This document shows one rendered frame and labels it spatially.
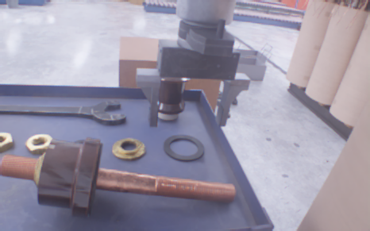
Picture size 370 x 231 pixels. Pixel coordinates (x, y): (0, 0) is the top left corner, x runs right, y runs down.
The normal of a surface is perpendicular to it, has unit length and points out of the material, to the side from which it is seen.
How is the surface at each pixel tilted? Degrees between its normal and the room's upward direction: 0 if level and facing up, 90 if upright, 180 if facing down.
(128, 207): 0
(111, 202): 0
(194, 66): 90
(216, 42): 90
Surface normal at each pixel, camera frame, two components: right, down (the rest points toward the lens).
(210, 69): 0.19, 0.51
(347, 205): -0.99, -0.13
